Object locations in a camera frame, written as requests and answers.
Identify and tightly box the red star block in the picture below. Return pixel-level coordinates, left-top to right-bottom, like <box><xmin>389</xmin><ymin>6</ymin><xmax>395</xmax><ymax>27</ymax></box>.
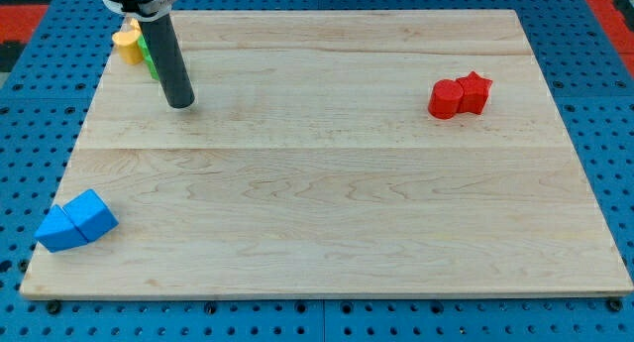
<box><xmin>456</xmin><ymin>71</ymin><xmax>492</xmax><ymax>115</ymax></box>

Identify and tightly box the wooden board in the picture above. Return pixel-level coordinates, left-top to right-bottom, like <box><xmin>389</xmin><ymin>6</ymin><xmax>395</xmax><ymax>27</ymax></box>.
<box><xmin>21</xmin><ymin>10</ymin><xmax>633</xmax><ymax>300</ymax></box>

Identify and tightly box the red cylinder block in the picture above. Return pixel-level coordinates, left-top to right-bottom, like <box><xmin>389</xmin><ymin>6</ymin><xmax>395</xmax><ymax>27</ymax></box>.
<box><xmin>428</xmin><ymin>79</ymin><xmax>464</xmax><ymax>120</ymax></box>

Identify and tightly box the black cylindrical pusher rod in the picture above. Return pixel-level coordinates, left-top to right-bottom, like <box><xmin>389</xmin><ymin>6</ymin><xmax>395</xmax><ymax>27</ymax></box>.
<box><xmin>141</xmin><ymin>14</ymin><xmax>195</xmax><ymax>109</ymax></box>

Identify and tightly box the green block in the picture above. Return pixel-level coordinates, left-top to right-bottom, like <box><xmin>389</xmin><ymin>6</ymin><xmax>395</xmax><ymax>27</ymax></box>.
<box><xmin>137</xmin><ymin>35</ymin><xmax>159</xmax><ymax>80</ymax></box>

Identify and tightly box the yellow heart block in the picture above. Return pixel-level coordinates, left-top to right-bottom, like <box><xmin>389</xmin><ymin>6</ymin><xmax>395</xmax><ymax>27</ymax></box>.
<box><xmin>112</xmin><ymin>18</ymin><xmax>144</xmax><ymax>64</ymax></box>

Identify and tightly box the blue cube block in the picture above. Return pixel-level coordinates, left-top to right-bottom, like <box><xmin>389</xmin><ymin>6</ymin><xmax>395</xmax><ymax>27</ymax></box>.
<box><xmin>62</xmin><ymin>189</ymin><xmax>119</xmax><ymax>243</ymax></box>

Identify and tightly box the blue triangle block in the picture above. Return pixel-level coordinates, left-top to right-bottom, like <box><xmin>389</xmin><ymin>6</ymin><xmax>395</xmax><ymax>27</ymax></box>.
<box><xmin>35</xmin><ymin>205</ymin><xmax>88</xmax><ymax>253</ymax></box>

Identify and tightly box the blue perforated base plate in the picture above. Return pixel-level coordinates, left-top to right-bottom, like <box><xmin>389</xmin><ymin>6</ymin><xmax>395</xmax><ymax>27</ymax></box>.
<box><xmin>1</xmin><ymin>0</ymin><xmax>633</xmax><ymax>341</ymax></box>

